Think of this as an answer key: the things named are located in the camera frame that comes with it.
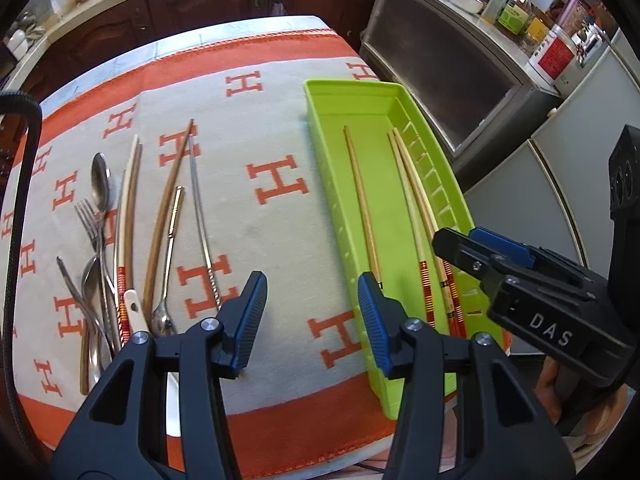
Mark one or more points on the orange and grey printed blanket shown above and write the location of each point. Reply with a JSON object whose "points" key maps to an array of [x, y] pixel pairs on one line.
{"points": [[250, 125]]}

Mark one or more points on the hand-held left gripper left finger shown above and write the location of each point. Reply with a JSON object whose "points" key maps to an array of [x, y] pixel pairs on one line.
{"points": [[255, 310]]}

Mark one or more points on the plain light wooden chopstick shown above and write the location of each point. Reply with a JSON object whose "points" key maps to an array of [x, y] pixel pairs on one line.
{"points": [[361, 200]]}

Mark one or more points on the white ceramic spoon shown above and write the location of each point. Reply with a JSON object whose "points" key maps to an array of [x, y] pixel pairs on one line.
{"points": [[134, 305]]}

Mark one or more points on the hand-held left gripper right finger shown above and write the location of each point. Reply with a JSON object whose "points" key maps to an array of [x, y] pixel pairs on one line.
{"points": [[372, 320]]}

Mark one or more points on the red label canister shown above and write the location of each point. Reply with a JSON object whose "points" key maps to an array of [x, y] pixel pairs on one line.
{"points": [[552, 55]]}

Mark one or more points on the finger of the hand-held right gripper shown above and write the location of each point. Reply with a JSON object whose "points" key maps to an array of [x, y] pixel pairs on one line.
{"points": [[465, 252], [505, 247]]}

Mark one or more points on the yellow jar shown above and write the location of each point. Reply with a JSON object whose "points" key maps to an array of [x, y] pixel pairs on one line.
{"points": [[534, 31]]}

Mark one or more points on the clear plastic bottle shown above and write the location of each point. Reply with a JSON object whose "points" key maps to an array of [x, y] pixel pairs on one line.
{"points": [[496, 2]]}

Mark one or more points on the steel chopstick with twisted end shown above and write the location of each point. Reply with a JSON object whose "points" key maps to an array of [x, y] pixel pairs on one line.
{"points": [[201, 210]]}

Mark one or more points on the steel fork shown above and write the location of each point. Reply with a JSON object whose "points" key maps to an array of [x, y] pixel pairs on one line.
{"points": [[89, 222]]}

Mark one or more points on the dark brown wooden chopstick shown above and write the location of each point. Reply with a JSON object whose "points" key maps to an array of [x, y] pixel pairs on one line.
{"points": [[85, 365], [167, 200]]}

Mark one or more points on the person's right hand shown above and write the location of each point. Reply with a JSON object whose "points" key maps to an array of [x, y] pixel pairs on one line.
{"points": [[549, 380]]}

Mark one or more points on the green label jar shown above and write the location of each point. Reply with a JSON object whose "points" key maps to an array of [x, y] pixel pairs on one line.
{"points": [[514, 15]]}

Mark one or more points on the cream chopstick red striped end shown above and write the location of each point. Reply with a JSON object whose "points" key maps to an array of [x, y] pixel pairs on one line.
{"points": [[129, 195], [407, 195], [415, 180], [133, 210]]}

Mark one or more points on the slim steel utensil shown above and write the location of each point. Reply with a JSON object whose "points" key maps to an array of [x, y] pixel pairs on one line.
{"points": [[75, 285]]}

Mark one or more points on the dark wooden kitchen cabinets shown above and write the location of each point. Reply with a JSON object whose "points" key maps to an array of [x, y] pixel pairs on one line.
{"points": [[200, 5]]}

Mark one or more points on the green plastic utensil tray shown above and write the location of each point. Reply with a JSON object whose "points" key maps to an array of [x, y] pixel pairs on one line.
{"points": [[360, 110]]}

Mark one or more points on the large steel spoon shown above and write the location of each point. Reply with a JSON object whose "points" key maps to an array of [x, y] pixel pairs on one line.
{"points": [[100, 180]]}

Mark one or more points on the pink container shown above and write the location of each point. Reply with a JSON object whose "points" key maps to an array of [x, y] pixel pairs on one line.
{"points": [[572, 12]]}

